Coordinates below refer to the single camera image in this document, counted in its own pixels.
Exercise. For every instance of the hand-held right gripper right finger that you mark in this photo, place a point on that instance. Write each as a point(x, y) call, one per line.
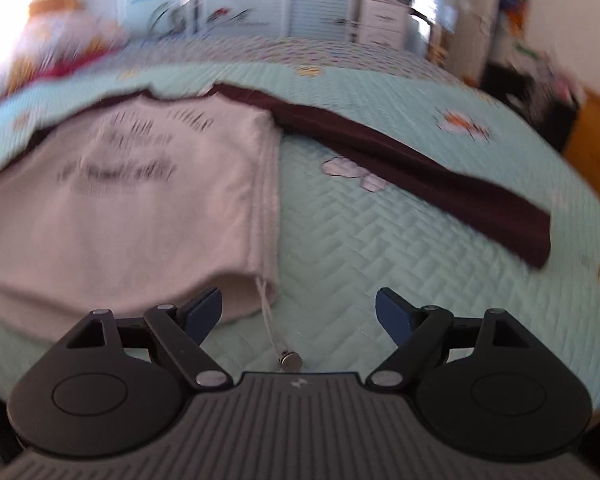
point(395, 317)

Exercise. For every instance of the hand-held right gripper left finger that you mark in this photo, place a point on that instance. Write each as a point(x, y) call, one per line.
point(205, 312)

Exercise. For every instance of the white shirt with maroon sleeves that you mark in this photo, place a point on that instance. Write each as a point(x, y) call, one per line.
point(130, 210)

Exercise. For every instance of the light green quilted bedspread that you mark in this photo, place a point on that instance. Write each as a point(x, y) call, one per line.
point(355, 240)

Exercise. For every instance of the dark furniture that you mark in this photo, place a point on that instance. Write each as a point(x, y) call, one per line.
point(530, 100)

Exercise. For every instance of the wooden cabinet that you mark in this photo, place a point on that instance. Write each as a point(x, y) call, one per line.
point(597, 145)

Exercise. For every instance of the white drawer cabinet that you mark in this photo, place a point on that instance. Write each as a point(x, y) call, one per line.
point(382, 22)

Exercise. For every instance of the printed pillow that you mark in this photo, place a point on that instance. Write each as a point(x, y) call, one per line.
point(65, 42)

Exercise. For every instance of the wardrobe with sliding doors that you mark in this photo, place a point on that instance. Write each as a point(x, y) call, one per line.
point(310, 10)

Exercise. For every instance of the wooden headboard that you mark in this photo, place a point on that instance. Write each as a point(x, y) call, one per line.
point(55, 2)

